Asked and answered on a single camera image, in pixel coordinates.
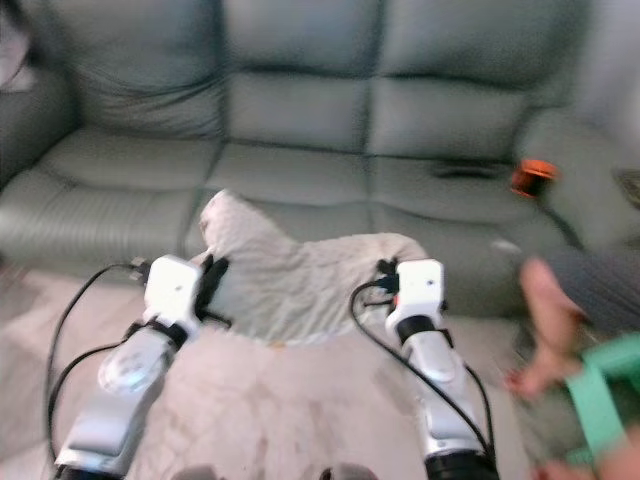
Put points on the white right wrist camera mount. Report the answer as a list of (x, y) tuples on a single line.
[(420, 288)]

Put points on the grey robot left leg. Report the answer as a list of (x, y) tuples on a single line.
[(195, 473)]

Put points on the mint green plastic stool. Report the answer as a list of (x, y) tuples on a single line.
[(600, 405)]

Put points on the grey robot right leg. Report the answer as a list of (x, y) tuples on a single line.
[(348, 472)]

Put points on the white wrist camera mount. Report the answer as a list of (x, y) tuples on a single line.
[(420, 288), (170, 290)]

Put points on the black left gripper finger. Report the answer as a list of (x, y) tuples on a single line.
[(213, 280)]

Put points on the person's bare leg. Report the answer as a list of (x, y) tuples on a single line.
[(555, 320)]

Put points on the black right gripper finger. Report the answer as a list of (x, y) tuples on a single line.
[(384, 267)]

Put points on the beige dotted pillow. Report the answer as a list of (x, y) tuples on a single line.
[(300, 285)]

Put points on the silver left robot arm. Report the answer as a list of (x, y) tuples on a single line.
[(115, 395)]

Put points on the grey robot leg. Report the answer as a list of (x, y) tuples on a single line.
[(195, 473), (348, 472)]

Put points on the orange black round device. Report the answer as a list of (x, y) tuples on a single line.
[(533, 178)]

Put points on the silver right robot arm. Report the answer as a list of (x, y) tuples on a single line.
[(445, 385)]

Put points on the pale pink cloth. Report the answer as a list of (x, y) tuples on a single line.
[(13, 50)]

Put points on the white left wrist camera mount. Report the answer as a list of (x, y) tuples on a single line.
[(170, 290)]

